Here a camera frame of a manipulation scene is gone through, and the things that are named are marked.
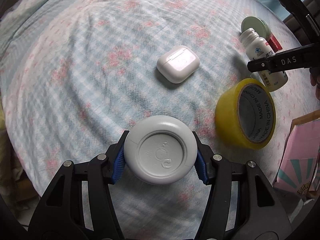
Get red carton box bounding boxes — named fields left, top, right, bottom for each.
left=267, top=34, right=283, bottom=53

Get small green cream jar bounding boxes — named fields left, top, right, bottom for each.
left=241, top=16, right=271, bottom=40

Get white vitamin bottle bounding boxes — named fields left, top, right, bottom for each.
left=239, top=28, right=289, bottom=92

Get yellow tape roll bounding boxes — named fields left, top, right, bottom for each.
left=215, top=78, right=276, bottom=150

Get small white round jar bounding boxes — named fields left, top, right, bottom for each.
left=124, top=115, right=197, bottom=185

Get white earbuds case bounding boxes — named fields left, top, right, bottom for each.
left=156, top=45, right=200, bottom=84

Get brown cardboard box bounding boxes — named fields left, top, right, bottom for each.
left=273, top=110, right=319, bottom=199

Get checkered floral bed sheet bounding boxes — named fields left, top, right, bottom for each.
left=0, top=0, right=320, bottom=240

